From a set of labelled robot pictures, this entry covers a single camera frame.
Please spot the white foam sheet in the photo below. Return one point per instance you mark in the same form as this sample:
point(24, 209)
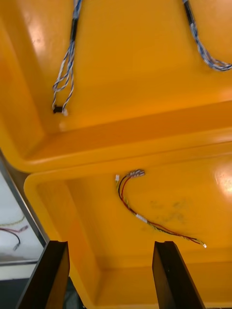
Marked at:
point(9, 193)

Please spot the steel tray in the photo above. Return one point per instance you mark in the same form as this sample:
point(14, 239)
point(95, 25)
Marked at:
point(27, 205)

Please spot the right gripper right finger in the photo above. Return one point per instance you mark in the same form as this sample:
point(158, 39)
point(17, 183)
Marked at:
point(171, 277)

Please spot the yellow-orange plastic bin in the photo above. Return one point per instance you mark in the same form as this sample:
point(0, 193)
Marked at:
point(133, 60)
point(116, 241)

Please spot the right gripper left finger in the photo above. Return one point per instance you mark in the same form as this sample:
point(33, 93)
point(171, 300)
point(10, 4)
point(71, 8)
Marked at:
point(48, 277)

